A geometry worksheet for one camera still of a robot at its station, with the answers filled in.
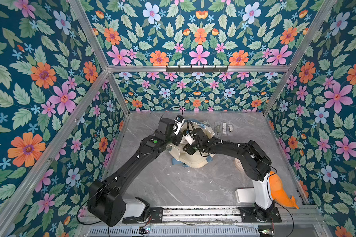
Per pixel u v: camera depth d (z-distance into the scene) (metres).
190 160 0.89
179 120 0.68
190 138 0.86
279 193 0.77
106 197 0.39
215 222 0.72
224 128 1.08
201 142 0.75
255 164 0.53
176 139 0.71
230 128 1.08
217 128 1.08
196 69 0.93
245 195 0.77
